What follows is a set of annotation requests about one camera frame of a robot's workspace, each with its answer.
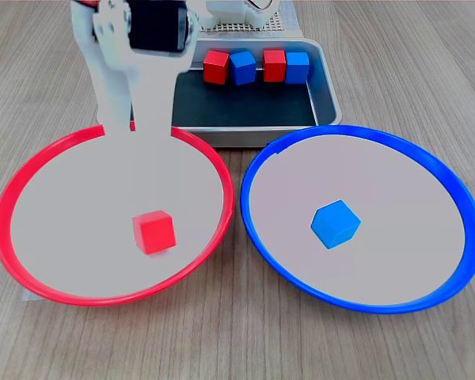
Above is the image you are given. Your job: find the small red cube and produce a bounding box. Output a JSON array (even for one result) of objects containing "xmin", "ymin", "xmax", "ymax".
[
  {"xmin": 262, "ymin": 48, "xmax": 287, "ymax": 83},
  {"xmin": 131, "ymin": 209, "xmax": 177, "ymax": 255},
  {"xmin": 203, "ymin": 50, "xmax": 230, "ymax": 86}
]

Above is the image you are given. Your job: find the small blue cube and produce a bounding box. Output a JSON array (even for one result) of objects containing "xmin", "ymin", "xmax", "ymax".
[
  {"xmin": 229, "ymin": 51, "xmax": 257, "ymax": 86},
  {"xmin": 310, "ymin": 199, "xmax": 362, "ymax": 250},
  {"xmin": 284, "ymin": 51, "xmax": 310, "ymax": 86}
]

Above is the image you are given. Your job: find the black tray mat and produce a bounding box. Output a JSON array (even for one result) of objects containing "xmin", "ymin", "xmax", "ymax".
[{"xmin": 172, "ymin": 73, "xmax": 317, "ymax": 128}]

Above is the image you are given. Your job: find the steel tray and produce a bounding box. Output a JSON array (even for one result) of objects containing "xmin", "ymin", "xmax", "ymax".
[{"xmin": 172, "ymin": 37, "xmax": 344, "ymax": 148}]

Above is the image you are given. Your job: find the white plate red rim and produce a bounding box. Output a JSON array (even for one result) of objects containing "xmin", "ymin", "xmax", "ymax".
[{"xmin": 0, "ymin": 123, "xmax": 235, "ymax": 308}]

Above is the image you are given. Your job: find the white plate blue rim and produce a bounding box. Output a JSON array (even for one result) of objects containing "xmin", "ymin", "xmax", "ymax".
[{"xmin": 240, "ymin": 124, "xmax": 475, "ymax": 315}]

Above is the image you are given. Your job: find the pale perforated base plate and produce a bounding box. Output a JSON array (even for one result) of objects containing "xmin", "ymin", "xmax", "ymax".
[{"xmin": 199, "ymin": 11, "xmax": 286, "ymax": 35}]

